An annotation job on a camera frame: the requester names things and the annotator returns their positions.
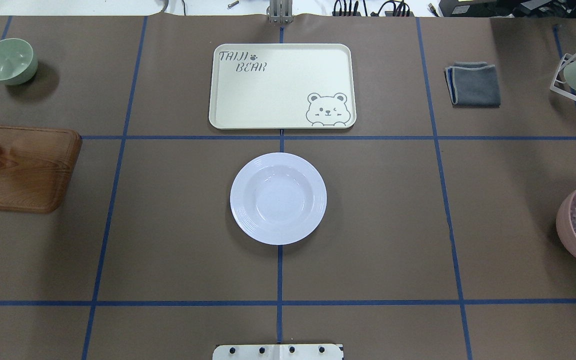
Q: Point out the cream bear tray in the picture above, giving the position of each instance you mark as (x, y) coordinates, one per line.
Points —
(258, 86)

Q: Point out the wooden cutting board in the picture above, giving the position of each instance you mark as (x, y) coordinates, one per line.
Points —
(36, 166)

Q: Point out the green bowl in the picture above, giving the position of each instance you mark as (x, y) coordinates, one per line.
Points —
(18, 61)

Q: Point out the white round plate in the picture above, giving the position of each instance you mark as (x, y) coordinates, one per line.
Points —
(278, 198)

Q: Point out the grey folded cloth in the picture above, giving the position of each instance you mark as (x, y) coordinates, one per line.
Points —
(473, 84)

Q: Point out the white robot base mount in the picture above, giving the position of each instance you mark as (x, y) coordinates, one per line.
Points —
(299, 351)

